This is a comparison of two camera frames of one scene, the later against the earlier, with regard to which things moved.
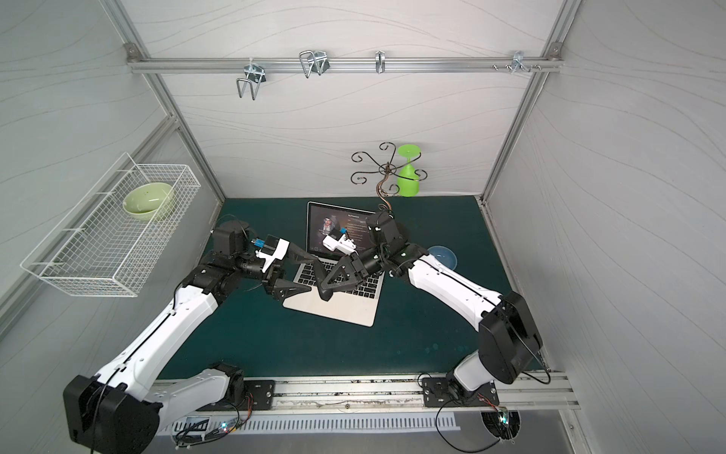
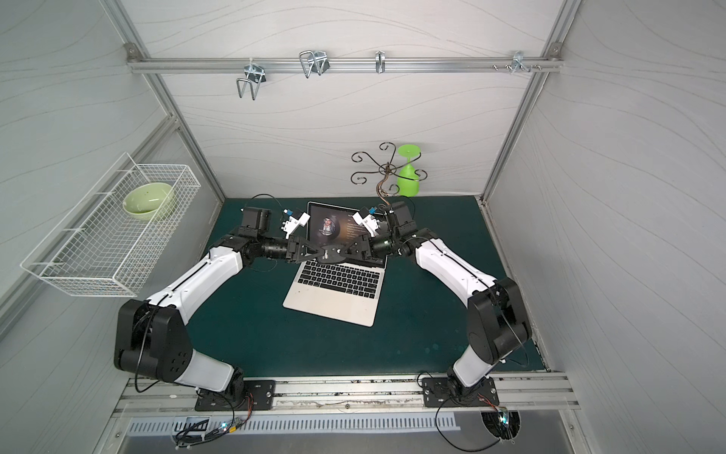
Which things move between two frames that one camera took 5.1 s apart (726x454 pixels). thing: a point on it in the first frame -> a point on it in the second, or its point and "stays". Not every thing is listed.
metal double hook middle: (314, 61) stays
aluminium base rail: (393, 393) stays
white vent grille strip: (312, 422) stays
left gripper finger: (284, 288) -> (329, 256)
